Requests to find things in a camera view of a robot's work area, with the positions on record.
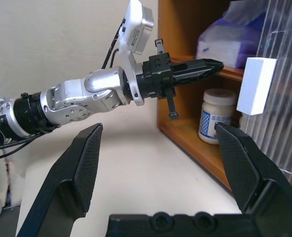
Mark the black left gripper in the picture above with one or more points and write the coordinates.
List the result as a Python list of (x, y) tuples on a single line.
[(156, 76)]

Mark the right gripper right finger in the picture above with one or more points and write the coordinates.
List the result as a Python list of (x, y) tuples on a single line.
[(259, 185)]

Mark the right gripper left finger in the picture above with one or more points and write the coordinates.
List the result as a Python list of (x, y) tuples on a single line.
[(62, 177)]

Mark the purple tissue pack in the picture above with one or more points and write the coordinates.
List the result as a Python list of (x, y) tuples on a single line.
[(222, 47)]

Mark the white jar with blue label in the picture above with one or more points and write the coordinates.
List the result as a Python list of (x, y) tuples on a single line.
[(213, 116)]

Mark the ribbed clear sliding door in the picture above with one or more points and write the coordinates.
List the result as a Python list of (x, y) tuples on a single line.
[(286, 98)]

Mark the wooden cabinet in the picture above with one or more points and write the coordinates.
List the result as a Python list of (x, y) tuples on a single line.
[(185, 145)]

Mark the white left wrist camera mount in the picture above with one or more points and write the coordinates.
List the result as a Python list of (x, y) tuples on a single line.
[(136, 29)]

